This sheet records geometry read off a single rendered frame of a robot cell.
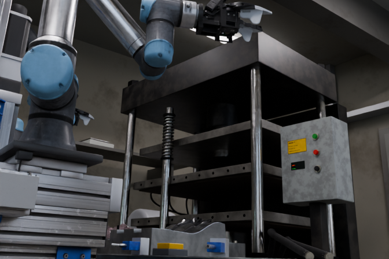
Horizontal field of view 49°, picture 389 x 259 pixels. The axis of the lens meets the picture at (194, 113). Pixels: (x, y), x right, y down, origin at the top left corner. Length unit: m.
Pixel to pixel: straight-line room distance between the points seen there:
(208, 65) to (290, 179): 0.86
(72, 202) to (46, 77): 0.32
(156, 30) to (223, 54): 1.42
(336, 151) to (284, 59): 0.69
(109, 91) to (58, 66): 3.99
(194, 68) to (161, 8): 1.53
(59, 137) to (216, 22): 0.52
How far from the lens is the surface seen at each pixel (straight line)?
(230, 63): 2.46
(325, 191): 2.11
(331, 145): 2.13
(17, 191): 0.96
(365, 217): 4.98
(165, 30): 1.14
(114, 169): 4.84
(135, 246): 1.46
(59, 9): 1.14
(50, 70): 1.04
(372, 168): 4.99
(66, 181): 1.12
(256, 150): 2.21
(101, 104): 4.92
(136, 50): 1.25
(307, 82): 2.70
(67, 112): 1.17
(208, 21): 1.19
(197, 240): 1.67
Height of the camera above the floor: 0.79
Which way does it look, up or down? 19 degrees up
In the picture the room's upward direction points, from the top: 2 degrees clockwise
